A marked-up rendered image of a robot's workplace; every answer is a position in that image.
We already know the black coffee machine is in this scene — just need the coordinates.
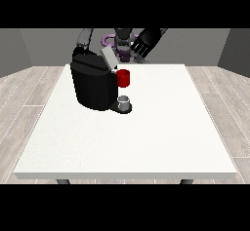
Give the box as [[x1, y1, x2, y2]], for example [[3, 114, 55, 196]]
[[69, 50, 134, 115]]

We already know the red pod holder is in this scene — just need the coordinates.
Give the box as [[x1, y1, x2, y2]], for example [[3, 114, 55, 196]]
[[116, 68, 131, 89]]

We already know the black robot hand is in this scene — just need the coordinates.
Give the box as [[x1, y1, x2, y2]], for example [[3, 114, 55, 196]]
[[73, 44, 90, 56], [131, 28, 169, 57]]

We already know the small grey cup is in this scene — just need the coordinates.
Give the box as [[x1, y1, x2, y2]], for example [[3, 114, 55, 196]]
[[117, 95, 132, 111]]

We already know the pale grey machine lid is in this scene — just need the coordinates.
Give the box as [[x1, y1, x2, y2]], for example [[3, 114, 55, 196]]
[[100, 46, 119, 71]]

